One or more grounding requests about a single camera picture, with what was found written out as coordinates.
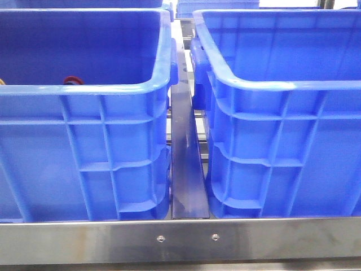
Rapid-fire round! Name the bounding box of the red mushroom push button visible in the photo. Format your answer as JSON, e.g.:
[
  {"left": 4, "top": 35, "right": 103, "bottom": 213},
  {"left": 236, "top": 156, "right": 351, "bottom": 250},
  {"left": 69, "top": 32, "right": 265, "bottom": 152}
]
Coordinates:
[{"left": 63, "top": 76, "right": 84, "bottom": 85}]

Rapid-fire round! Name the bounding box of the blue bin front left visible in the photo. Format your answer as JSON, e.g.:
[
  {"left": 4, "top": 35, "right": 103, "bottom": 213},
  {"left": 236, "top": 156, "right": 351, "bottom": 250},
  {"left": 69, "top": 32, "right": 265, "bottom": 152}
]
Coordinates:
[{"left": 1, "top": 8, "right": 178, "bottom": 223}]

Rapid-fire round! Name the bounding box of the blue bin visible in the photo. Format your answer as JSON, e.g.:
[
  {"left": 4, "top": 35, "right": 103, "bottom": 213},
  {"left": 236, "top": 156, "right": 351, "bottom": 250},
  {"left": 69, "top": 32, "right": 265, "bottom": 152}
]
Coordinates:
[
  {"left": 192, "top": 9, "right": 360, "bottom": 218},
  {"left": 176, "top": 0, "right": 259, "bottom": 19},
  {"left": 1, "top": 8, "right": 178, "bottom": 223},
  {"left": 1, "top": 0, "right": 173, "bottom": 11}
]

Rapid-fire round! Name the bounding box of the blue bin front right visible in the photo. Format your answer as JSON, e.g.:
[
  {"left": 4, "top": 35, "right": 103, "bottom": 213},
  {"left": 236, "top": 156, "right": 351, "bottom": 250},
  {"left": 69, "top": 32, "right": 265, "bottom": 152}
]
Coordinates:
[{"left": 192, "top": 9, "right": 360, "bottom": 218}]

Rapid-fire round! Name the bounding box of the blue bin rear right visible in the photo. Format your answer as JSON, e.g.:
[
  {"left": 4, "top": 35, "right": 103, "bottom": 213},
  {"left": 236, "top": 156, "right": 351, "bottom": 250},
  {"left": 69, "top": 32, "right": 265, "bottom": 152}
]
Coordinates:
[{"left": 176, "top": 0, "right": 259, "bottom": 19}]

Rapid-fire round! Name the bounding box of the blue bin rear left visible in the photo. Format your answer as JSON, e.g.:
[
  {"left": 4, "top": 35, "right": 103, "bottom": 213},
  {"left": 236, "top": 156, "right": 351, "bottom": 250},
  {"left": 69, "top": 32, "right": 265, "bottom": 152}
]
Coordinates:
[{"left": 1, "top": 0, "right": 173, "bottom": 11}]

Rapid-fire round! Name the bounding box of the dark metal divider rail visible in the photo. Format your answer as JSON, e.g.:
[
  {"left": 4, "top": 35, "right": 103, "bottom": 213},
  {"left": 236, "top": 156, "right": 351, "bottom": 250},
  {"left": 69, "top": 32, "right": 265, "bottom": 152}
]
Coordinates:
[{"left": 171, "top": 40, "right": 210, "bottom": 219}]

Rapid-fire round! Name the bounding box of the steel front shelf rail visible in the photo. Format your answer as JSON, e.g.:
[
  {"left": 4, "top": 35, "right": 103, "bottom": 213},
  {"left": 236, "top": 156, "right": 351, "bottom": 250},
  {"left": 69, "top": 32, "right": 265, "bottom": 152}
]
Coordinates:
[{"left": 1, "top": 217, "right": 360, "bottom": 265}]

